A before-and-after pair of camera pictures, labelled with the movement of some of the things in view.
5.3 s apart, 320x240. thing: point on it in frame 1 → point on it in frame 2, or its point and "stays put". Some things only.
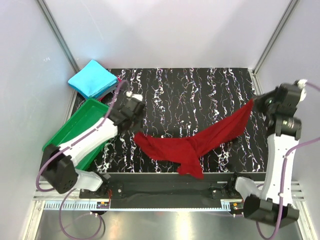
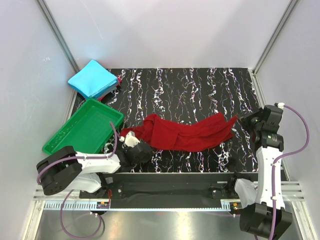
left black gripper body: (137, 120) → (146, 159)
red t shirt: (188, 152) → (174, 135)
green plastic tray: (88, 114) stays put
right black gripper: (258, 101) → (244, 119)
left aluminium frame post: (60, 37) stays put
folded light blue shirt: (92, 80) stays put
